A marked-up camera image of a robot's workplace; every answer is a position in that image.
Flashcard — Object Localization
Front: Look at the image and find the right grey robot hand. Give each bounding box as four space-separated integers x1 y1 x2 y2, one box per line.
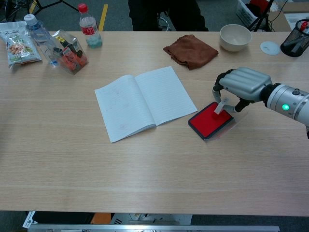
211 67 273 114

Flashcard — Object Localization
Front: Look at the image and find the small red white stamp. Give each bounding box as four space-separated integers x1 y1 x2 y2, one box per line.
213 98 229 119

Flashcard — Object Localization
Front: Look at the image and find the clear plastic lid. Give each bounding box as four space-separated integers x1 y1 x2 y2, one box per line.
204 112 250 143

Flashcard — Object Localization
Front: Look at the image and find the red ink pad black case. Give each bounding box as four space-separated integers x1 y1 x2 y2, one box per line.
188 101 234 140

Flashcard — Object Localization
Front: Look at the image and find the open lined notebook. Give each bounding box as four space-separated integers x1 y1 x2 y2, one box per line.
94 66 198 144

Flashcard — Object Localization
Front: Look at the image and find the white round coaster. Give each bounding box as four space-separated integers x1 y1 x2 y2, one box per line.
260 41 281 56

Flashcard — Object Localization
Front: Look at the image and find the cream bowl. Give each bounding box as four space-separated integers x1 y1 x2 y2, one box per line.
219 24 252 53

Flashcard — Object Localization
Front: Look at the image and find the brown folded cloth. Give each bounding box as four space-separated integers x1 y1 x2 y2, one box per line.
163 34 219 71

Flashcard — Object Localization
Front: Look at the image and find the black mesh pen holder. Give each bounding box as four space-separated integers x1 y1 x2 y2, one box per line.
280 19 309 58

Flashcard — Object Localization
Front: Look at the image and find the black tripod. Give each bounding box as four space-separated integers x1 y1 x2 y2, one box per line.
247 0 277 32
4 0 80 20

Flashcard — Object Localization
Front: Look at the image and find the brown cardboard box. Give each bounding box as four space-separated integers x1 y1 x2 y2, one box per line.
267 0 309 32

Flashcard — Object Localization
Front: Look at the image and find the white plastic basket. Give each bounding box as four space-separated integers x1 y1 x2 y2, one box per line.
236 0 261 25

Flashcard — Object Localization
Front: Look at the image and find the person in black trousers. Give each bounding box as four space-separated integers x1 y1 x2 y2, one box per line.
127 0 209 32

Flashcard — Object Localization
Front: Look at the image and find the chrome stool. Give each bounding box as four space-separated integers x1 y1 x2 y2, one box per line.
157 11 172 31

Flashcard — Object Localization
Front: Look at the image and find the red cap soda bottle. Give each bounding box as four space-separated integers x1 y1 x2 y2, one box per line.
78 3 103 48

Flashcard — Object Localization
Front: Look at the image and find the white equipment under table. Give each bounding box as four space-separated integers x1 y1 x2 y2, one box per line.
111 213 193 225

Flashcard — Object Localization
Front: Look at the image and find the clear bag of orange items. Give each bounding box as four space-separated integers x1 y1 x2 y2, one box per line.
49 29 89 75

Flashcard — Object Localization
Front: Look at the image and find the orange object under table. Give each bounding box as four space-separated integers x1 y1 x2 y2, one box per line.
91 212 112 225

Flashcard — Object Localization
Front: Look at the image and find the clear white cap water bottle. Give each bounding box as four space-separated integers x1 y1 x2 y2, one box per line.
24 14 60 67

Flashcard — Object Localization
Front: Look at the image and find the nut snack bag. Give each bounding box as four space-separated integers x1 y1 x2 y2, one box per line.
0 21 42 68

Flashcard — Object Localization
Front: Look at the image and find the white printed label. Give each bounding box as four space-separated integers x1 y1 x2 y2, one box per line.
22 211 37 229

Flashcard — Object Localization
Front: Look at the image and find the aluminium rail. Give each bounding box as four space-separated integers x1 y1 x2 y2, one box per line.
28 224 281 232

